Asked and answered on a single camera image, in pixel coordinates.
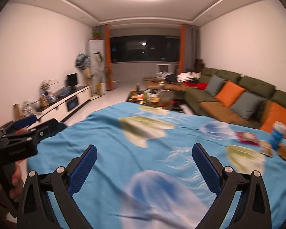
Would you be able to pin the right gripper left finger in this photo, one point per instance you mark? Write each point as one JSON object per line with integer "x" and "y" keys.
{"x": 35, "y": 209}

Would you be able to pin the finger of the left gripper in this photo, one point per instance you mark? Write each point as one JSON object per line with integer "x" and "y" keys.
{"x": 25, "y": 122}
{"x": 47, "y": 128}

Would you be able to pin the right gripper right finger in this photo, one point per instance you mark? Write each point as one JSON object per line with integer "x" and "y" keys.
{"x": 253, "y": 208}

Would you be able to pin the left hand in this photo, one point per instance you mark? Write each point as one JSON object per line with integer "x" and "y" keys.
{"x": 17, "y": 182}

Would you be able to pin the white tv cabinet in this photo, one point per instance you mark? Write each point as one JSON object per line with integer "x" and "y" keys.
{"x": 64, "y": 107}

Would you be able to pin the small black monitor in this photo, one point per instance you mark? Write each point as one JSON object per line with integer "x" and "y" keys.
{"x": 72, "y": 80}

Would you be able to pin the beige snack packet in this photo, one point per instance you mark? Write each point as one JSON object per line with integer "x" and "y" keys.
{"x": 265, "y": 148}

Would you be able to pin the brown snack packet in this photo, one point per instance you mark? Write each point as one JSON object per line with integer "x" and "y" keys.
{"x": 282, "y": 151}

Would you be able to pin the potted plant yellow pot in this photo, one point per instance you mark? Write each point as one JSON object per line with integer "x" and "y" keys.
{"x": 101, "y": 78}

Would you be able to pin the left orange curtain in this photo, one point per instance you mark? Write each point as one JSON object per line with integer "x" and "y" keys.
{"x": 108, "y": 59}

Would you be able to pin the orange curtain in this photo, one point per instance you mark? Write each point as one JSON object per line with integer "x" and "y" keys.
{"x": 189, "y": 48}
{"x": 108, "y": 59}

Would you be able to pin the red snack packet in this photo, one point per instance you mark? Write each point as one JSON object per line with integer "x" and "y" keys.
{"x": 247, "y": 138}

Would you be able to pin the blue floral tablecloth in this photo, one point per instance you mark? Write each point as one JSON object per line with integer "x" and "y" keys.
{"x": 144, "y": 175}

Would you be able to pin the blue paper cup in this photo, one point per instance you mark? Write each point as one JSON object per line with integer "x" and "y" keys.
{"x": 277, "y": 134}

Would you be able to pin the white air conditioner tower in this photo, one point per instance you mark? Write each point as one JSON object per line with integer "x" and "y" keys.
{"x": 96, "y": 50}

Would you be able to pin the orange cushion near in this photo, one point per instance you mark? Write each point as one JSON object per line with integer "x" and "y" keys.
{"x": 273, "y": 112}

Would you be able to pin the orange cushion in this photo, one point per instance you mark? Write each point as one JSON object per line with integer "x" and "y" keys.
{"x": 229, "y": 94}
{"x": 273, "y": 112}

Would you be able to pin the grey cushion near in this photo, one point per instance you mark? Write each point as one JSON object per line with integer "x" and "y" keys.
{"x": 247, "y": 104}

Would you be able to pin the grey cushion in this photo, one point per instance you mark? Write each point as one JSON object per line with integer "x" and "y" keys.
{"x": 215, "y": 84}
{"x": 247, "y": 104}

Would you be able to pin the black coffee table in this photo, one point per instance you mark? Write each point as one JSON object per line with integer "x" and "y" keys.
{"x": 162, "y": 99}

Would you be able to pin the green sectional sofa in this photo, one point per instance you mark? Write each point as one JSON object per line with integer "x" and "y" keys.
{"x": 203, "y": 104}

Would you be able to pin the orange cushion far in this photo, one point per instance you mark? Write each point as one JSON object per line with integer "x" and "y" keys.
{"x": 229, "y": 94}

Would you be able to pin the white office chair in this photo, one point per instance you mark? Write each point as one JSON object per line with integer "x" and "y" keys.
{"x": 163, "y": 70}

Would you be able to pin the grey cushion far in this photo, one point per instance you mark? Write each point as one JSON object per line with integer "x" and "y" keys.
{"x": 215, "y": 84}

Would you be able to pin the right orange curtain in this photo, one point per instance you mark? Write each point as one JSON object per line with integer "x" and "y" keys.
{"x": 189, "y": 48}

